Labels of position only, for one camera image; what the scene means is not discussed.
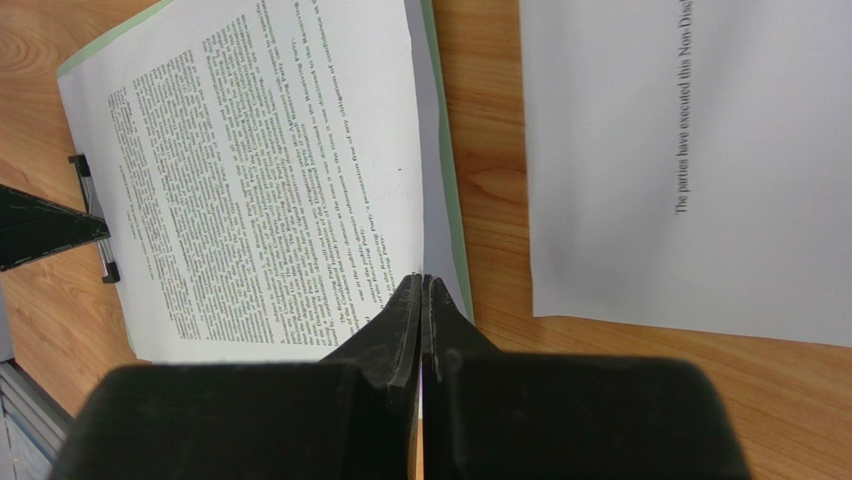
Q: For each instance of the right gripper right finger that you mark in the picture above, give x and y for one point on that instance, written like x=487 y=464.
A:
x=493 y=414

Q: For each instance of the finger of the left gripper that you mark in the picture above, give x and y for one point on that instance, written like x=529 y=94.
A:
x=33 y=228

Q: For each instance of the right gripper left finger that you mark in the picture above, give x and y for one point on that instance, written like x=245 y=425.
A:
x=351 y=415

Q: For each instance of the white paper sheet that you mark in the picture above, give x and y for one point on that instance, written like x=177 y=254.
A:
x=438 y=258

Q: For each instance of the printed text paper sheet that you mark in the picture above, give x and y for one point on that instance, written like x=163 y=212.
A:
x=258 y=164

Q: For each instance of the green clipboard folder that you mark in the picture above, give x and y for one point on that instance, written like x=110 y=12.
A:
x=448 y=168

